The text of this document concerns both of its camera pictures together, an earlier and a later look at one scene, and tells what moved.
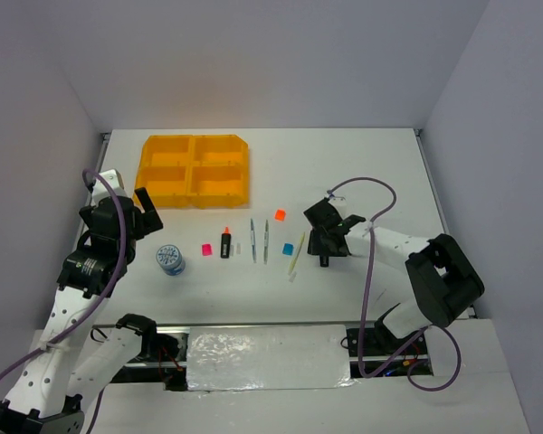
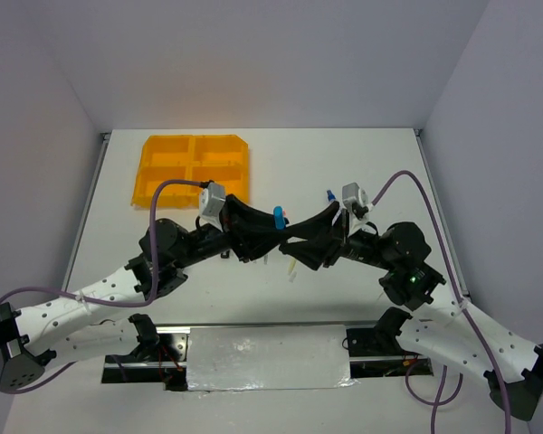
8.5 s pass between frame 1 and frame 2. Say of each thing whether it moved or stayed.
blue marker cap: moved
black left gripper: moved
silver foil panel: stayed
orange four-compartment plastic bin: stayed
